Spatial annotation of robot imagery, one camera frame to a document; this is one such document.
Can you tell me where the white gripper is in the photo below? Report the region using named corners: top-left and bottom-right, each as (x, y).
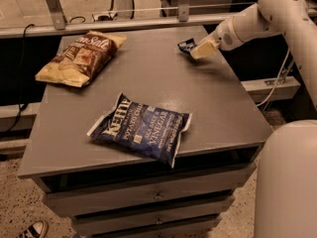
top-left (190, 18), bottom-right (242, 60)

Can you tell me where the blueberry RXBAR dark wrapper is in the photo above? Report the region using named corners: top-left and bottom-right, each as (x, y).
top-left (177, 38), bottom-right (197, 55)

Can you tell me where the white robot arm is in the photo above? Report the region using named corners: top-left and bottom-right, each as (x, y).
top-left (190, 0), bottom-right (317, 238)

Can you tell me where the blue Kettle chip bag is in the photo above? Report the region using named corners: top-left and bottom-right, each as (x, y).
top-left (87, 93), bottom-right (192, 168)

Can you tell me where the brown sea salt chip bag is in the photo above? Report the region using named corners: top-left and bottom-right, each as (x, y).
top-left (35, 31), bottom-right (127, 87)

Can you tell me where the power strip on floor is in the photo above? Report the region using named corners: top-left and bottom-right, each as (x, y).
top-left (92, 13), bottom-right (118, 22)

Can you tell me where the grey drawer cabinet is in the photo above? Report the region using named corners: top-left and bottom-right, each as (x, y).
top-left (18, 27), bottom-right (271, 238)

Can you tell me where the black and white sneaker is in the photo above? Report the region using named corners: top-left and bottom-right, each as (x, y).
top-left (16, 220), bottom-right (49, 238)

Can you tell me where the white cable right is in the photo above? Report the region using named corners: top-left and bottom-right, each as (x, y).
top-left (256, 48), bottom-right (291, 108)

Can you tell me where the metal railing frame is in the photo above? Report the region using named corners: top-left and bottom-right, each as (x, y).
top-left (0, 0), bottom-right (317, 40)

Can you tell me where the black cable left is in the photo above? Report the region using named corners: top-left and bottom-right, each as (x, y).
top-left (0, 23), bottom-right (36, 134)

